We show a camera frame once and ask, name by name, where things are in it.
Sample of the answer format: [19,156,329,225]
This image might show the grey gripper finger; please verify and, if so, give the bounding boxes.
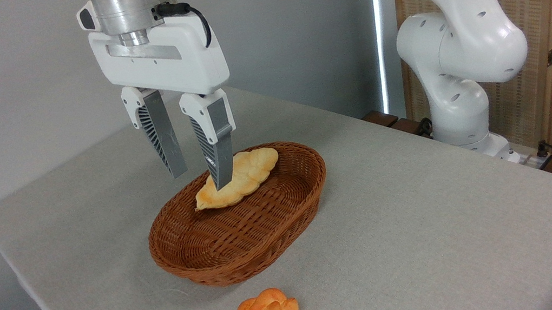
[119,79,190,186]
[177,86,246,195]

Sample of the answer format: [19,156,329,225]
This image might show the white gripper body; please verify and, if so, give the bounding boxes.
[86,7,234,111]

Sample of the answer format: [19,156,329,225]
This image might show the long pale braided bread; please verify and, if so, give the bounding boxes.
[187,145,286,213]

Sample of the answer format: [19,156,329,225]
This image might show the brown wicker basket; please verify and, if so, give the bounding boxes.
[136,135,342,298]

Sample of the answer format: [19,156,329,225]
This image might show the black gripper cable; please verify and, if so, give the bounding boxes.
[152,0,214,56]

